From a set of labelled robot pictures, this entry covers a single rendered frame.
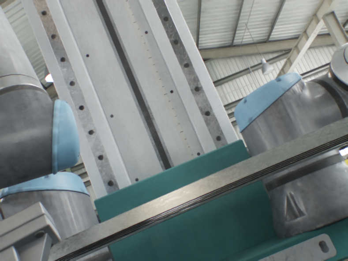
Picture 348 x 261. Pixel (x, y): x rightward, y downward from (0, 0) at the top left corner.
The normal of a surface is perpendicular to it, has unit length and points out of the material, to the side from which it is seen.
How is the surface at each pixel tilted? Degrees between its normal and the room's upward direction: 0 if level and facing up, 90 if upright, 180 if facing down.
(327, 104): 84
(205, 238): 90
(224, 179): 75
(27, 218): 66
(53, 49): 90
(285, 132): 90
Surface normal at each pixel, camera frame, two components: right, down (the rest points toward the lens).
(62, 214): 0.49, -0.39
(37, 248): -0.10, -0.59
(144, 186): -0.04, -0.21
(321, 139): -0.24, -0.39
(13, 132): 0.29, -0.45
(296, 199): -0.67, -0.26
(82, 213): 0.78, -0.43
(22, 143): 0.42, -0.10
